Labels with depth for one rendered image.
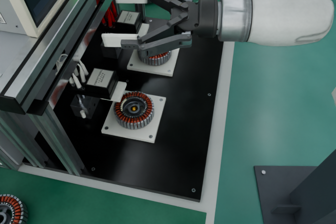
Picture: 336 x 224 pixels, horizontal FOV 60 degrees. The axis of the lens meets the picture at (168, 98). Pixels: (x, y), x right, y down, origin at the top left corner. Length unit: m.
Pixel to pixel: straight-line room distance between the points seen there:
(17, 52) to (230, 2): 0.39
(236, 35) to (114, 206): 0.49
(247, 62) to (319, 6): 1.53
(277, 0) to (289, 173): 1.24
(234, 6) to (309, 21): 0.13
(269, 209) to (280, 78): 0.88
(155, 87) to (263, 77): 1.23
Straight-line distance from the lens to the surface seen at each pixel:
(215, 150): 0.82
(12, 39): 0.61
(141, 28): 0.93
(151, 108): 0.80
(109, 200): 0.77
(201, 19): 0.56
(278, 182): 1.66
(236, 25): 0.56
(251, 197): 1.61
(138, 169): 0.77
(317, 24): 0.60
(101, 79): 0.75
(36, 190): 0.84
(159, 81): 0.92
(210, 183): 0.78
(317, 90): 2.11
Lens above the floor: 1.48
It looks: 54 degrees down
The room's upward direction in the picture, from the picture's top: straight up
